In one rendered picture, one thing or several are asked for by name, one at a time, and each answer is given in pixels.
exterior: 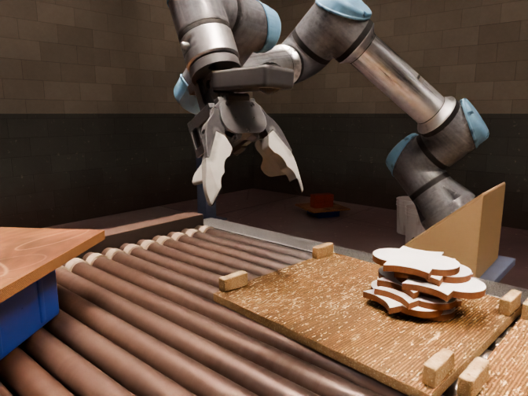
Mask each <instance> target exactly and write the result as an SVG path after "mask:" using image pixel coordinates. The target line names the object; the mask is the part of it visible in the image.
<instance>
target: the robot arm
mask: <svg viewBox="0 0 528 396"><path fill-rule="evenodd" d="M167 5H168V7H169V8H170V13H171V16H172V19H173V21H174V26H175V29H176V32H177V35H178V40H179V43H180V46H181V51H182V53H183V57H184V59H185V64H186V67H187V68H186V69H185V70H184V72H183V73H181V74H180V78H179V80H178V81H177V83H176V85H175V87H174V97H175V99H176V101H177V102H178V103H179V104H180V105H181V106H182V107H183V108H184V109H185V110H186V111H188V112H191V113H192V114H195V115H196V116H195V117H194V118H193V119H192V120H191V121H190V122H189V123H188V128H189V133H190V135H191V138H192V143H193V147H194V150H195V153H196V158H200V157H201V158H203V159H202V163H201V165H200V167H199V168H198V169H197V171H196V172H195V174H194V175H193V178H192V183H193V184H194V185H199V184H203V191H204V195H205V197H206V200H207V204H208V205H209V206H211V207H212V206H213V205H214V203H215V201H216V200H217V198H218V195H219V193H220V192H221V190H222V185H221V178H222V175H223V174H224V173H225V169H224V163H225V161H226V158H227V157H228V156H235V155H236V156H238V155H239V154H241V153H242V152H243V151H244V150H246V148H247V145H249V144H250V143H251V142H255V147H256V149H257V151H258V152H259V153H260V155H261V156H262V165H261V169H262V171H263V173H264V174H266V175H267V176H269V177H274V176H280V175H285V174H286V175H287V177H288V180H289V181H290V183H291V184H292V186H293V187H294V188H295V189H296V190H297V191H298V192H299V193H301V192H302V191H303V184H302V181H301V178H300V175H299V170H298V167H297V164H296V161H295V158H294V156H293V155H292V149H291V147H290V145H289V144H288V141H287V139H286V137H285V136H284V133H283V132H282V130H281V128H280V127H279V126H278V125H277V124H276V122H275V121H274V120H273V119H271V118H270V117H269V116H268V115H267V114H266V113H265V112H264V110H263V109H262V107H261V106H260V105H258V104H257V103H256V102H255V99H254V98H250V96H249V94H248V93H247V92H255V91H261V92H263V93H264V94H275V93H276V92H278V91H280V90H291V89H292V88H293V85H294V84H296V83H300V82H302V81H303V80H305V79H308V78H309V77H311V76H313V75H315V74H317V73H318V72H319V71H320V70H321V69H323V68H324V67H325V66H326V65H327V64H328V63H329V62H330V61H331V59H332V58H334V59H336V60H337V61H338V62H339V63H340V64H342V63H350V64H351V65H353V66H354V67H355V68H356V69H357V70H358V71H359V72H360V73H361V74H362V75H363V76H364V77H366V78H367V79H368V80H369V81H370V82H371V83H373V84H374V85H375V86H376V87H377V88H378V89H380V90H381V91H382V92H383V93H384V94H386V95H387V96H388V97H389V98H390V99H391V100H392V101H393V102H394V103H395V104H396V105H397V106H399V107H400V108H401V109H402V110H403V111H404V112H406V113H407V114H408V115H409V116H410V117H411V118H413V119H414V120H415V121H416V122H417V130H418V132H419V133H420V134H416V133H413V134H410V135H408V136H407V137H405V138H404V139H403V140H401V141H400V142H399V143H397V144H396V145H395V147H394V148H393V149H392V150H391V151H390V153H389V154H388V156H387V159H386V165H387V167H388V169H389V170H390V172H391V174H392V176H393V177H395V179H396V180H397V181H398V183H399V184H400V186H401V187H402V188H403V189H404V190H405V192H406V193H407V195H408V196H409V197H410V199H411V200H412V201H413V203H414V204H415V206H416V210H417V213H418V215H419V217H420V221H421V224H422V226H423V227H424V228H425V230H427V229H429V228H431V227H432V226H433V225H435V224H436V223H438V222H440V221H441V220H442V219H444V218H445V217H447V216H448V215H450V214H452V213H453V212H454V211H456V210H458V209H459V208H461V207H463V206H464V205H465V204H467V203H468V202H470V201H471V200H473V199H474V197H475V195H474V193H473V192H471V191H470V190H468V189H466V188H465V187H463V186H462V185H461V184H459V183H458V182H457V181H455V180H453V179H452V178H451V177H450V175H449V174H448V173H447V171H446V169H447V168H449V167H451V166H452V165H453V164H454V163H455V162H457V161H458V160H460V159H461V158H463V157H464V156H466V155H467V154H468V153H469V152H471V151H472V150H473V149H475V148H478V146H479V145H480V144H482V143H483V142H484V141H485V140H486V139H487V138H488V137H489V134H490V132H489V130H488V128H487V126H486V124H485V122H484V121H483V119H482V117H481V116H480V115H479V113H478V112H477V110H476V109H475V107H474V106H473V105H472V104H471V102H470V101H469V100H468V99H467V98H463V99H460V101H458V100H457V99H456V98H455V97H451V96H449V97H443V96H442V95H441V94H440V93H439V92H438V91H437V90H436V89H435V88H434V87H433V86H431V85H430V84H429V83H428V82H427V81H426V80H425V79H424V78H423V77H422V76H420V75H419V74H418V73H417V72H416V71H415V70H414V69H413V68H411V67H410V66H409V65H408V64H407V63H406V62H405V61H404V60H403V59H401V58H400V57H399V56H398V55H397V54H396V53H395V52H394V51H393V50H392V49H391V48H390V47H389V46H388V45H387V44H386V43H385V42H384V41H383V40H381V39H380V38H379V37H378V36H377V35H376V34H375V32H374V23H373V22H372V21H371V20H370V18H371V15H372V11H371V9H370V8H369V7H368V6H367V5H366V4H365V3H364V2H363V1H362V0H316V1H315V3H314V4H313V6H312V7H311V8H310V10H309V11H308V12H307V13H306V15H305V16H304V17H303V18H302V19H301V20H300V22H299V23H298V24H297V26H296V27H295V29H294V30H293V31H292V32H291V33H290V35H289V36H288V37H287V38H286V39H285V40H284V41H283V42H282V43H281V44H280V45H278V46H276V44H277V42H278V40H279V38H280V35H281V20H280V17H279V16H278V14H277V12H276V11H275V10H274V9H272V8H270V7H269V6H267V5H265V4H263V3H261V2H260V1H259V0H167ZM193 133H194V135H193ZM259 135H260V137H261V138H262V139H259ZM194 136H195V137H194ZM195 139H196V140H195ZM196 145H197V146H196ZM197 147H198V148H197Z"/></svg>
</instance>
